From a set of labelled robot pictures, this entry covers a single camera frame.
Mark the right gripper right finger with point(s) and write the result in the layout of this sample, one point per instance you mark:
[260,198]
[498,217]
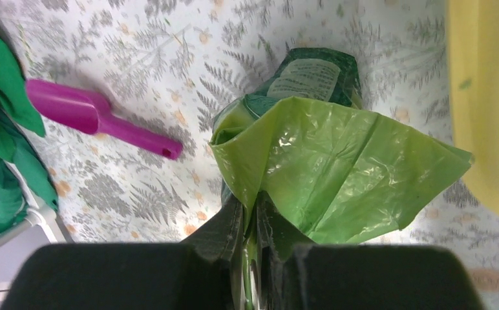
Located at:
[297,273]

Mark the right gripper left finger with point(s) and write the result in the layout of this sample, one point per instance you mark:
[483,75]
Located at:
[195,273]

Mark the green cat litter bag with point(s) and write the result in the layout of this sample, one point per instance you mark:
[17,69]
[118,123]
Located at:
[340,174]

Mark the magenta plastic scoop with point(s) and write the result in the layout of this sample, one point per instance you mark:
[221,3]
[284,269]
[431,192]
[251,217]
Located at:
[90,112]

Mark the yellow green litter box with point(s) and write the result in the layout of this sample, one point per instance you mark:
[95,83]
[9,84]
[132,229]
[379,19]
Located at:
[472,34]

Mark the white clothes rack pole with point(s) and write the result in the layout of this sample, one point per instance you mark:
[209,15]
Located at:
[39,214]

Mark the dark green folded cloth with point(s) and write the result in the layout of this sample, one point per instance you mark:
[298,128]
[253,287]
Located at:
[18,160]

